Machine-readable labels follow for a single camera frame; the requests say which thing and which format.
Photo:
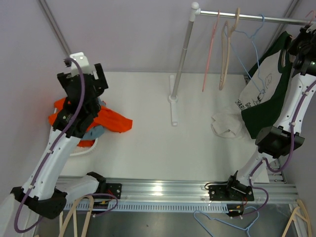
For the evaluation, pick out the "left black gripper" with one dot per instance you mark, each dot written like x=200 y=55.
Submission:
x=100 y=77

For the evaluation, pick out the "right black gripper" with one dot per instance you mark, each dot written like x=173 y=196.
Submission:
x=293 y=49

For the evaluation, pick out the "orange t shirt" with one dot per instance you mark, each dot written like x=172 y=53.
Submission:
x=107 y=118
x=86 y=143

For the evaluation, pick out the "blue wire hanger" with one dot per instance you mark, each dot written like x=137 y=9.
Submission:
x=228 y=224
x=252 y=39

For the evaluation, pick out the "green and pink shirt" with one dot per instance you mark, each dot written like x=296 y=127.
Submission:
x=261 y=101

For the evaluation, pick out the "blue grey t shirt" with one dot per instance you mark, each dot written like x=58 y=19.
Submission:
x=95 y=132

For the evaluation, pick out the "wooden hanger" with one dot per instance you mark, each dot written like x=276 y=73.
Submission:
x=299 y=222
x=226 y=35

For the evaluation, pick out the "pink wire hanger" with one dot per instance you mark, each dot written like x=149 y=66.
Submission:
x=214 y=29

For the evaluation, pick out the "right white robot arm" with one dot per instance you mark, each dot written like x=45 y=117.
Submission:
x=275 y=124

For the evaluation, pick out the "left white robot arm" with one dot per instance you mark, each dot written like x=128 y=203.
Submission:
x=79 y=110

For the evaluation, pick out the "white plastic laundry basket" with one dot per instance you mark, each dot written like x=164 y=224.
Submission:
x=84 y=149

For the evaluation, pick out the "metal clothes rack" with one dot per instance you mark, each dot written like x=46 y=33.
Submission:
x=196 y=11

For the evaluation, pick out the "wooden hangers bottom left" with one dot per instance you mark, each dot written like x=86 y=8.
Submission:
x=72 y=215

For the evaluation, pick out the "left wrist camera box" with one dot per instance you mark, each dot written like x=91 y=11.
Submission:
x=82 y=61

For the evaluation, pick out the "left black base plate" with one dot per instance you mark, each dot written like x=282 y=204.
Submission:
x=110 y=188

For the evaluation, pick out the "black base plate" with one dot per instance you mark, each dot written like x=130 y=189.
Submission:
x=219 y=192
x=110 y=188

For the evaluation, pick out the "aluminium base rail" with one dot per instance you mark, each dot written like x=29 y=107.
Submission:
x=185 y=196

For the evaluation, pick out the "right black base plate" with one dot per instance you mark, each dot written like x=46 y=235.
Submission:
x=219 y=192

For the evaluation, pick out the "blue wire hanger on floor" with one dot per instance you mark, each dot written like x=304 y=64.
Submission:
x=228 y=224

